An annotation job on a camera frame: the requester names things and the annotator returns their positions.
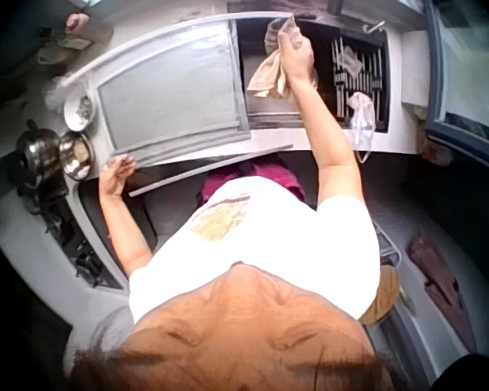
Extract person's left hand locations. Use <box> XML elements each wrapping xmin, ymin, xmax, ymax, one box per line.
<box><xmin>98</xmin><ymin>156</ymin><xmax>138</xmax><ymax>200</ymax></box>

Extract person's right hand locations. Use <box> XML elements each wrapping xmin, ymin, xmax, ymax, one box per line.
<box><xmin>276</xmin><ymin>30</ymin><xmax>316</xmax><ymax>83</ymax></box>

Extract beige cloth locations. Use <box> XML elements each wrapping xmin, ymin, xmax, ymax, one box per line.
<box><xmin>246</xmin><ymin>15</ymin><xmax>307</xmax><ymax>100</ymax></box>

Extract steel bowl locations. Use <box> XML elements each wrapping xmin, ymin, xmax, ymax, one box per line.
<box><xmin>58</xmin><ymin>130</ymin><xmax>96</xmax><ymax>182</ymax></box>

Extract white bowl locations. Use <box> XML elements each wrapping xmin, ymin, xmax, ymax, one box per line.
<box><xmin>62</xmin><ymin>90</ymin><xmax>95</xmax><ymax>133</ymax></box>

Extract steel kettle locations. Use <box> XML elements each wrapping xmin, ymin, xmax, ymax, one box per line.
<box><xmin>15</xmin><ymin>119</ymin><xmax>63</xmax><ymax>181</ymax></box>

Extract black gas stove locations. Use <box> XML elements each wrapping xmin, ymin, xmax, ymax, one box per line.
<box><xmin>7</xmin><ymin>154</ymin><xmax>126</xmax><ymax>291</ymax></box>

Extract grey sink cover board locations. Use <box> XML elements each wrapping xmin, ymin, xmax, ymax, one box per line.
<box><xmin>94</xmin><ymin>19</ymin><xmax>253</xmax><ymax>159</ymax></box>

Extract person's legs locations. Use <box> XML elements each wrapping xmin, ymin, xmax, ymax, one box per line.
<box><xmin>201</xmin><ymin>160</ymin><xmax>307</xmax><ymax>205</ymax></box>

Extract dark kitchen sink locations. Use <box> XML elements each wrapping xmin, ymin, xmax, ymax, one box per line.
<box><xmin>232</xmin><ymin>15</ymin><xmax>392</xmax><ymax>134</ymax></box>

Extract clear plastic bag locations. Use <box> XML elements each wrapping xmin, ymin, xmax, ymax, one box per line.
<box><xmin>345</xmin><ymin>91</ymin><xmax>379</xmax><ymax>165</ymax></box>

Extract pale dish cloth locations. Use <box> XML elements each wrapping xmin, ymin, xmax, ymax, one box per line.
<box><xmin>341</xmin><ymin>44</ymin><xmax>364</xmax><ymax>77</ymax></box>

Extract metal dish rack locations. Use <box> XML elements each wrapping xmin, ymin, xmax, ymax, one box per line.
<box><xmin>329</xmin><ymin>35</ymin><xmax>387</xmax><ymax>120</ymax></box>

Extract metal faucet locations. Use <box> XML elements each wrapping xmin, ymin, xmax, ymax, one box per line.
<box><xmin>361</xmin><ymin>19</ymin><xmax>387</xmax><ymax>34</ymax></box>

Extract round wooden stool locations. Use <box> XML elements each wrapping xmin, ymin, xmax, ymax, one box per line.
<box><xmin>360</xmin><ymin>263</ymin><xmax>401</xmax><ymax>327</ymax></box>

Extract brown floor cloth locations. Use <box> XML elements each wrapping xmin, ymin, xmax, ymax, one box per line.
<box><xmin>406</xmin><ymin>232</ymin><xmax>476</xmax><ymax>349</ymax></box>

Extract grey drawer handle bar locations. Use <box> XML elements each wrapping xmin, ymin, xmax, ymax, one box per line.
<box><xmin>127</xmin><ymin>143</ymin><xmax>295</xmax><ymax>199</ymax></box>

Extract grey window frame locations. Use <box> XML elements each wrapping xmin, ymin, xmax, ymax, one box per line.
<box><xmin>422</xmin><ymin>0</ymin><xmax>489</xmax><ymax>165</ymax></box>

